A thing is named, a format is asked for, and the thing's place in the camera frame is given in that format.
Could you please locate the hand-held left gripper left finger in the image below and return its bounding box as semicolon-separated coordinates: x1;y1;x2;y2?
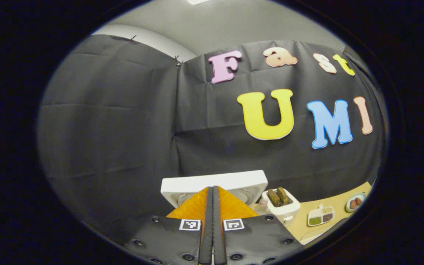
124;187;213;265

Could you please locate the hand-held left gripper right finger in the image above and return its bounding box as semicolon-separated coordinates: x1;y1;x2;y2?
213;186;303;265

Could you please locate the white rice cooker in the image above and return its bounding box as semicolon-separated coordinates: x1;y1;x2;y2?
160;170;268;208

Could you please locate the clear tray of rice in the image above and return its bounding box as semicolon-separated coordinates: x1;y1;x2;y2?
300;230;326;245

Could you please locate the white toaster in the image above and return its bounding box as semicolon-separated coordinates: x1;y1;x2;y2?
262;188;301;227

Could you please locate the white divided grain dish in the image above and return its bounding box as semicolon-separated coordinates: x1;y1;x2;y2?
307;204;336;227

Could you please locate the pale green plate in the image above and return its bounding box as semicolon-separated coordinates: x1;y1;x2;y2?
345;192;367;213

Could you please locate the black backdrop cloth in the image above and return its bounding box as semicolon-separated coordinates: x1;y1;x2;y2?
37;35;387;236

